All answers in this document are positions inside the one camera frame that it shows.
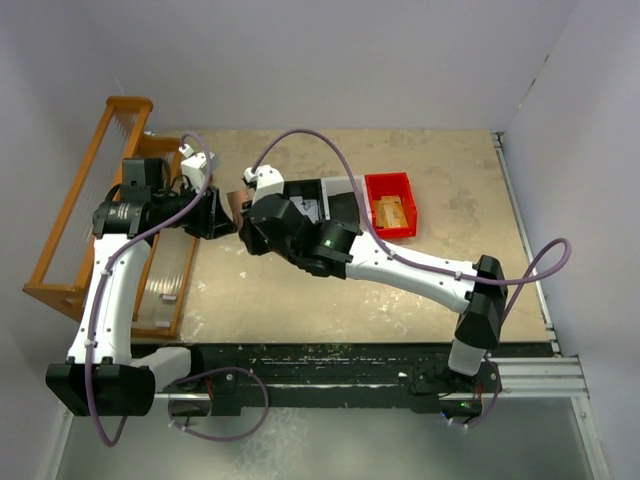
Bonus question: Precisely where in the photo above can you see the pink leather card holder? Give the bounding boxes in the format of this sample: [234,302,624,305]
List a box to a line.
[226,190,251,229]

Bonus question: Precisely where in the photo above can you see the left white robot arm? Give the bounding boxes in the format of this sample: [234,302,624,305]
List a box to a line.
[45,152,236,416]

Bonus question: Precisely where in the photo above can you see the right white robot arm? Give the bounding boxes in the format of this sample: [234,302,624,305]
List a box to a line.
[240,194,507,377]

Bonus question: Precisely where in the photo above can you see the black cards in white bin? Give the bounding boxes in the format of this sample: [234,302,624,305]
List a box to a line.
[327,191,360,226]

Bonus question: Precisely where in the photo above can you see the orange card in red bin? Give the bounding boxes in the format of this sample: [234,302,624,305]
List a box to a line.
[374,195,408,229]

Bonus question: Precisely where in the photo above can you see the black plastic bin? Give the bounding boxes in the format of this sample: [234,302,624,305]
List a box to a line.
[283,179,325,223]

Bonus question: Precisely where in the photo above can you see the white plastic bin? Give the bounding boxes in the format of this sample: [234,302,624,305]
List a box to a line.
[320,176,365,229]

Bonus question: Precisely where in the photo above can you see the red plastic bin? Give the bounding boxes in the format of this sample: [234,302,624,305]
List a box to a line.
[364,172,418,240]

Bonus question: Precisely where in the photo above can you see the orange wooden rack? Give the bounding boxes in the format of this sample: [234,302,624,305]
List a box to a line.
[23,96,198,341]

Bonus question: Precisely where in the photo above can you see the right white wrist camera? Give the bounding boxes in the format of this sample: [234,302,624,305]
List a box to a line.
[243,165,284,203]

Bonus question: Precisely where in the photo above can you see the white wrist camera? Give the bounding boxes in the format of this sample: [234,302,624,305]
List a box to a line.
[243,165,284,203]
[179,145,220,191]

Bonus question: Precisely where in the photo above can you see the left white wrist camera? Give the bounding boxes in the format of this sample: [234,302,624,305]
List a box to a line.
[179,145,220,191]

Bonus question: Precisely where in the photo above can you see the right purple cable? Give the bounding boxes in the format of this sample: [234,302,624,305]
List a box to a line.
[252,129,572,321]

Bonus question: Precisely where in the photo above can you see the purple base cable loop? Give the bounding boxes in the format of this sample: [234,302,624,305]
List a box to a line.
[167,367,271,443]

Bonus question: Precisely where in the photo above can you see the black metal base frame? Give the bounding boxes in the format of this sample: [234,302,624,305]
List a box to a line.
[160,343,502,417]

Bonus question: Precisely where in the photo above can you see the aluminium rail frame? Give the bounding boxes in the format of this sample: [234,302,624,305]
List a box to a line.
[492,130,596,401]

